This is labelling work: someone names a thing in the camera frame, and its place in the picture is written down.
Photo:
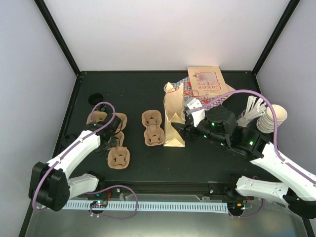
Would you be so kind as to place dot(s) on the small circuit board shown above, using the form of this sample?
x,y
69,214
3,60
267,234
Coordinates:
x,y
99,204

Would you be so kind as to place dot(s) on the brown pulp cup carrier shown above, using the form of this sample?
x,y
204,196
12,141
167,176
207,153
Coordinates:
x,y
154,134

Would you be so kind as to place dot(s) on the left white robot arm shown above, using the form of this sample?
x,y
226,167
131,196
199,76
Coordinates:
x,y
51,184

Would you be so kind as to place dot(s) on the kraft paper bag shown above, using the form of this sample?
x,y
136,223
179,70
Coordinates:
x,y
174,112

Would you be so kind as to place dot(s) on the pink cakes paper bag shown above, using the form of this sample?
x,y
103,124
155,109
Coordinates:
x,y
207,82

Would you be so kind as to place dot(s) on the white stirrer packets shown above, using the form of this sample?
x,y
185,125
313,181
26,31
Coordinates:
x,y
256,106

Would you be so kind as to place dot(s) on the light blue cable duct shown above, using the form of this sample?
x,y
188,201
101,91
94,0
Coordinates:
x,y
155,206

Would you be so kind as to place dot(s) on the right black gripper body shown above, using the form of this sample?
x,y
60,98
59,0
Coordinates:
x,y
193,136

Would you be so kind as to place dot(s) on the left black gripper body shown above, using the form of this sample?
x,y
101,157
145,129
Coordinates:
x,y
106,145

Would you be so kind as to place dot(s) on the black lid stack left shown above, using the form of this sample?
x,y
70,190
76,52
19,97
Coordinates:
x,y
67,140

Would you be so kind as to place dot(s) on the blue checkered paper bag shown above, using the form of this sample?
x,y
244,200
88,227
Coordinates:
x,y
188,93

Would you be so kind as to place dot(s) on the clear stirrer holder cup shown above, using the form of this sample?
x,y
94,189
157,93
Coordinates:
x,y
244,119

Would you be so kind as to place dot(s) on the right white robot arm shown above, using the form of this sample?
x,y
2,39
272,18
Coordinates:
x,y
296,188

